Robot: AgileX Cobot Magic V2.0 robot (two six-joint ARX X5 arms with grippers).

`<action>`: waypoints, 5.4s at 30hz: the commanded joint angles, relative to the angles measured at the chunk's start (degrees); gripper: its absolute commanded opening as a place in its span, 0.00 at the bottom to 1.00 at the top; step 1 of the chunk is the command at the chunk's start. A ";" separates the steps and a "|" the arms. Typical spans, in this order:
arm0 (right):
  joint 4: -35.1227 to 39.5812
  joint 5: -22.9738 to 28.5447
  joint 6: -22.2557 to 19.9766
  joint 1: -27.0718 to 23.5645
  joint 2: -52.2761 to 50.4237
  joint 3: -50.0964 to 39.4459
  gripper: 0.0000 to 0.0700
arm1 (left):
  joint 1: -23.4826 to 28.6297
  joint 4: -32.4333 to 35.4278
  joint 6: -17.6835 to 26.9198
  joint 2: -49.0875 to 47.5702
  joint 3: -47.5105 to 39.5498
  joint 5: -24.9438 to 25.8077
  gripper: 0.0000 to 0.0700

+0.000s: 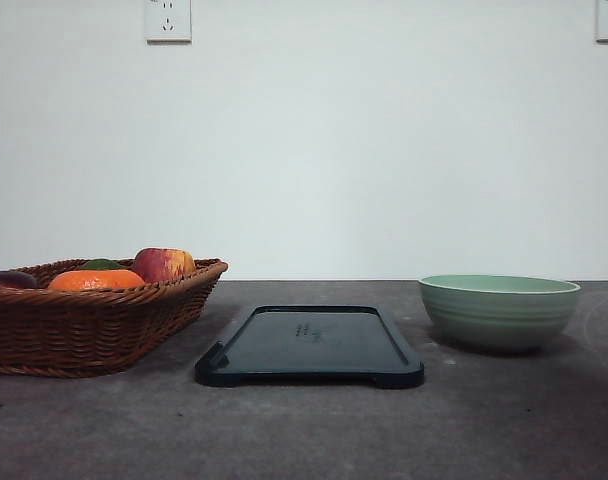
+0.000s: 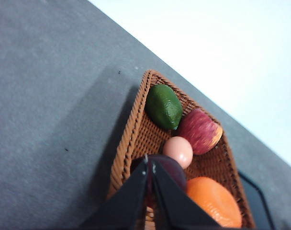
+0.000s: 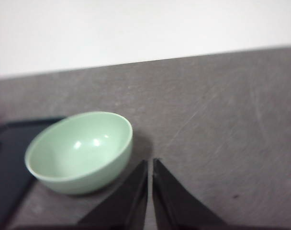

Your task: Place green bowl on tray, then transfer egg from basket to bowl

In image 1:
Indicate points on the light green ceramic bowl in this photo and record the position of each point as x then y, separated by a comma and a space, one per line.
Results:
499, 312

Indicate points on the brown wicker basket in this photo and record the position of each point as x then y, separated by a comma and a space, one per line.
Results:
89, 333

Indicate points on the dark blue rectangular tray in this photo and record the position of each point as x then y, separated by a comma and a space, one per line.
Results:
313, 344

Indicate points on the red yellow apple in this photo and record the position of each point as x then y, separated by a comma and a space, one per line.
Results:
157, 264

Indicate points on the green avocado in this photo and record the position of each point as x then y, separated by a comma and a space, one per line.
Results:
101, 264

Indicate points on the orange fruit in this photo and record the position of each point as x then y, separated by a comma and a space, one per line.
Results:
96, 279

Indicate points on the dark purple fruit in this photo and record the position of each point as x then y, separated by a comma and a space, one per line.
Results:
17, 280

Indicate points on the white wall socket left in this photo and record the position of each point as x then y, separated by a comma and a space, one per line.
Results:
168, 23

